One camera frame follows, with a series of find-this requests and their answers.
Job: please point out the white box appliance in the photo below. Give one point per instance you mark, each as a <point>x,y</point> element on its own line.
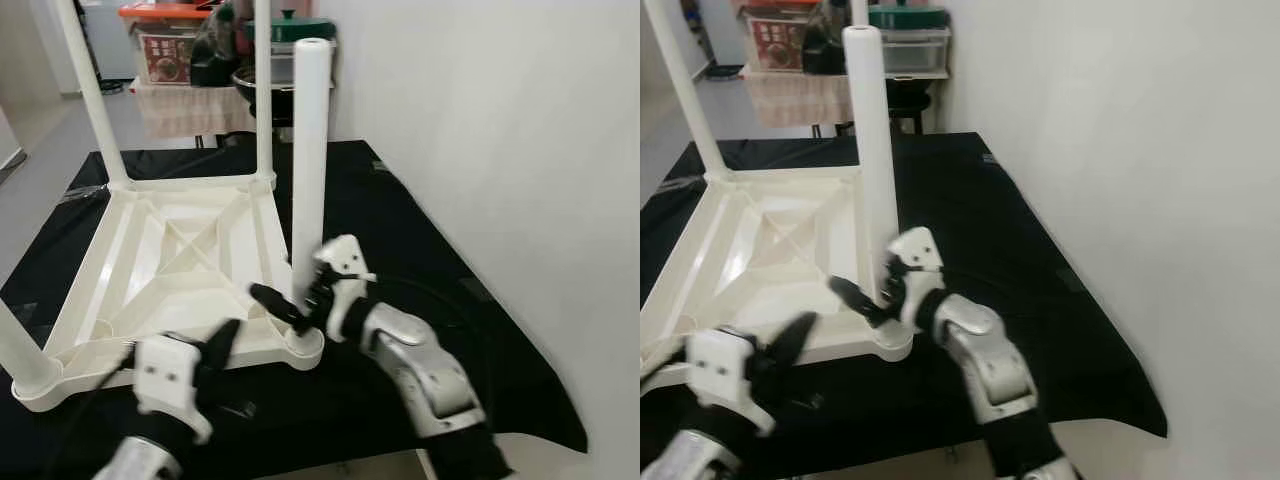
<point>715,30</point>
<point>110,40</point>

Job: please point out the beige covered side table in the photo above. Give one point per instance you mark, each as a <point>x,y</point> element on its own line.
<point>190,110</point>
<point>800,100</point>

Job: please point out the dark shiny plastic bag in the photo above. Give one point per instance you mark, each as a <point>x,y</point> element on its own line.
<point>825,45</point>
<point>215,55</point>

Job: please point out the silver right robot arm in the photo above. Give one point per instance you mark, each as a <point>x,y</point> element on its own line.
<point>990,370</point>
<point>425,375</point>

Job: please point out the small black floor object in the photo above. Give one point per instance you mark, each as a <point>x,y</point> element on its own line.
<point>112,86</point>

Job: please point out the clear plastic storage container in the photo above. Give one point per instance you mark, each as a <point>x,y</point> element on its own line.
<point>282,62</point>
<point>915,50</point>

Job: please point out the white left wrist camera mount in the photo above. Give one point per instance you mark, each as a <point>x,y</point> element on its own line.
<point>168,380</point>
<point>725,375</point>

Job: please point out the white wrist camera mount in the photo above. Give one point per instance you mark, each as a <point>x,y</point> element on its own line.
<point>918,262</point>
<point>345,270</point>
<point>725,375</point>
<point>168,380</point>

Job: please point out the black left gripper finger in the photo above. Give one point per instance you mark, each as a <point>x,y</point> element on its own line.
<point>795,338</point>
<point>224,345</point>

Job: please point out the orange lidded storage box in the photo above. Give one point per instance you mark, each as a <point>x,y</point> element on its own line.
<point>775,40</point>
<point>165,50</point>

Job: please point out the white plastic table top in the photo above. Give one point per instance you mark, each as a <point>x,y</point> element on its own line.
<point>170,260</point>
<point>760,250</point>

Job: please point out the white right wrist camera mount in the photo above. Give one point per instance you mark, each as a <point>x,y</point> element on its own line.
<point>345,270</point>
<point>918,262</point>

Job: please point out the white plastic table leg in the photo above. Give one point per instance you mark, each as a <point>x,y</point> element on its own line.
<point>312,150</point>
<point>20,350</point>
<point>690,100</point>
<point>859,12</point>
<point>95,100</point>
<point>264,100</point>
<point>872,150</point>

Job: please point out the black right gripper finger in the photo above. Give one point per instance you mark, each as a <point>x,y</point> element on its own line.
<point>860,298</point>
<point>280,305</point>

